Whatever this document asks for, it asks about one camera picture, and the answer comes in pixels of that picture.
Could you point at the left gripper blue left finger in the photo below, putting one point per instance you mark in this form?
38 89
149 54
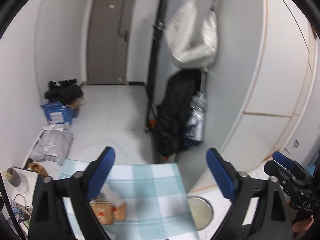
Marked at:
49 219

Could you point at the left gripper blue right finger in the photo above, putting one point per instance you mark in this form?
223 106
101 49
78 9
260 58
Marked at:
258 207

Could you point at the brown snack packet front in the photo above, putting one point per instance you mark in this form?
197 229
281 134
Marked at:
103 212

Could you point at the brown snack packet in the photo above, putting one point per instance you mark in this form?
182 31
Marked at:
103 212
119 213

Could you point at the round metal trash bin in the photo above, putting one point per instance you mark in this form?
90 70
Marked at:
201 210

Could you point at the grey pen cup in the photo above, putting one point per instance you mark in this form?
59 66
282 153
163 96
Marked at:
13 177

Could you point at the grey plastic bag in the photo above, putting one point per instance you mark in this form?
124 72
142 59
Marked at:
54 143

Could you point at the blue cardboard box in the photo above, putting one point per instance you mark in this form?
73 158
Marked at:
58 113

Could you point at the teal plaid tablecloth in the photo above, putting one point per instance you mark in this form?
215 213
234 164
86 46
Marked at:
156 203

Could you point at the brown cardboard box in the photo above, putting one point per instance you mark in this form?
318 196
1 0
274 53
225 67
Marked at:
77 103

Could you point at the black clothes pile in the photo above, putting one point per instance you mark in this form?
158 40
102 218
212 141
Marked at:
64 91

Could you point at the black hanging coat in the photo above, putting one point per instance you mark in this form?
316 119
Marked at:
174 112

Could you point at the white hanging bag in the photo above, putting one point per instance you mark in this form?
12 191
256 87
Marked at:
192 46

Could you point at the grey brown door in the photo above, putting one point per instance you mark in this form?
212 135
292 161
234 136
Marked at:
108 41

